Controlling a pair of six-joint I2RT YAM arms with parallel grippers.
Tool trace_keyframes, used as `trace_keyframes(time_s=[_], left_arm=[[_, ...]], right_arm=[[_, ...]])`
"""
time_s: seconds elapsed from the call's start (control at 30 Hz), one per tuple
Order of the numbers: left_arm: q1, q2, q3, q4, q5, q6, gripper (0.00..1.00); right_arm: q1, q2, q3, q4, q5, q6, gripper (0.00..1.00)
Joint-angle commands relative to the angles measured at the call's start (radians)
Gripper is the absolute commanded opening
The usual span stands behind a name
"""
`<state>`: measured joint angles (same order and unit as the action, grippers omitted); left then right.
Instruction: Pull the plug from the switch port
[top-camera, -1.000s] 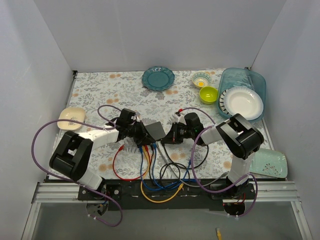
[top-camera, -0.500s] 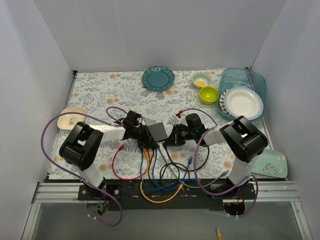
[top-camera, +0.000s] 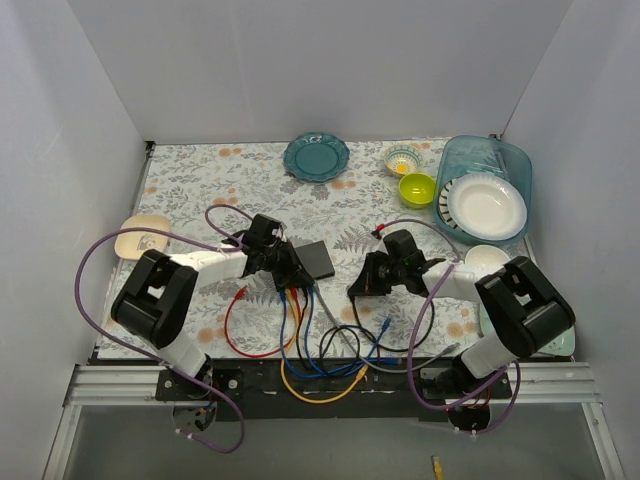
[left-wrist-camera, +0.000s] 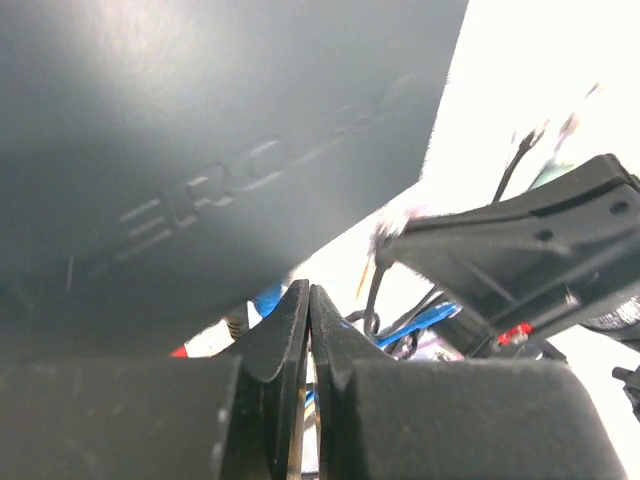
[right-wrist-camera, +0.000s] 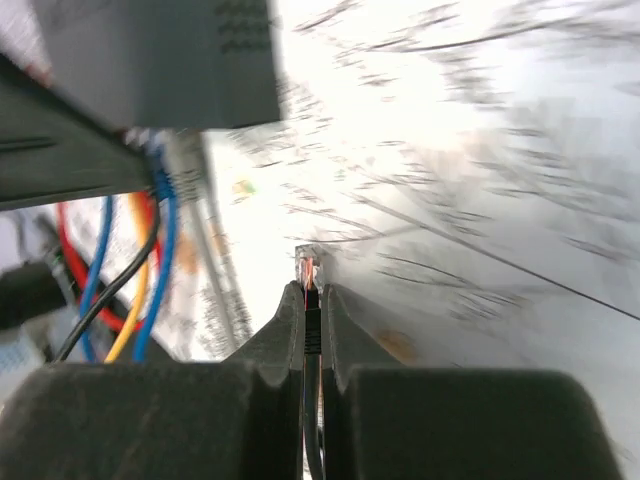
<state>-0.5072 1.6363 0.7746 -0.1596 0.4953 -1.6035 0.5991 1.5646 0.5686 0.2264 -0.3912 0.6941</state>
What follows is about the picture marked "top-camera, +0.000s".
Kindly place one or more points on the striped plate in bin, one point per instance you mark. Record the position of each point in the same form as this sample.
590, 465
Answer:
445, 205

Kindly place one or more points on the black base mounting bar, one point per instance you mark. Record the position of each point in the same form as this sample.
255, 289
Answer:
257, 389

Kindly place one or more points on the small white bowl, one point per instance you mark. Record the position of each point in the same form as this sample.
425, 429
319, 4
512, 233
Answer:
486, 256

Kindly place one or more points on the yellow connector on floor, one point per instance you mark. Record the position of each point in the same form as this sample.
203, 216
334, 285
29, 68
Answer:
437, 468

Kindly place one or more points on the patterned small bowl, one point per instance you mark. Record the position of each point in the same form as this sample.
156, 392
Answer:
402, 159

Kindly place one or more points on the white round plate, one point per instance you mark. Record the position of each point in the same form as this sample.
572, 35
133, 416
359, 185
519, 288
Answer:
487, 207

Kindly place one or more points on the teal scalloped plate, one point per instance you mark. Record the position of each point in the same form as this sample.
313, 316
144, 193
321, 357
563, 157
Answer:
316, 157

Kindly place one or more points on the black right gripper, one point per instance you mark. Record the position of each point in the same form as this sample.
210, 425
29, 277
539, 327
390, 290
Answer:
373, 273

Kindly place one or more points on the floral table mat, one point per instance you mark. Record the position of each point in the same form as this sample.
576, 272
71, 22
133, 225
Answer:
208, 190

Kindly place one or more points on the mint green divided tray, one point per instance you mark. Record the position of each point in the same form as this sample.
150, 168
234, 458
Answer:
563, 346

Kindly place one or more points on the clear teal plastic bin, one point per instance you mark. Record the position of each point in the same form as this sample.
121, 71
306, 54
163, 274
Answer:
467, 154

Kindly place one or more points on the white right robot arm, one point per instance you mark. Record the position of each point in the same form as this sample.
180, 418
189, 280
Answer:
525, 309

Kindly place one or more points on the black network switch box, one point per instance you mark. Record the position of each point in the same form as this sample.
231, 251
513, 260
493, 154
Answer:
316, 260

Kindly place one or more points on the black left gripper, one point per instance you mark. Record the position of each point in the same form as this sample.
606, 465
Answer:
292, 265

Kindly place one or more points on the cream panda dish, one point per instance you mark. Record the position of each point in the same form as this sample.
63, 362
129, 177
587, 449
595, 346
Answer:
131, 246

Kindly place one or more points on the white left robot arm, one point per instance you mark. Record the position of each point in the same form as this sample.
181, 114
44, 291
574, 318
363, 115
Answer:
155, 299

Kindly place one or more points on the lime green bowl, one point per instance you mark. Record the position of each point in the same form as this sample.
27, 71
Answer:
417, 190

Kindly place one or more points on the aluminium frame rail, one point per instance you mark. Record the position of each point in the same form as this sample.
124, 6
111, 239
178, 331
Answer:
146, 385

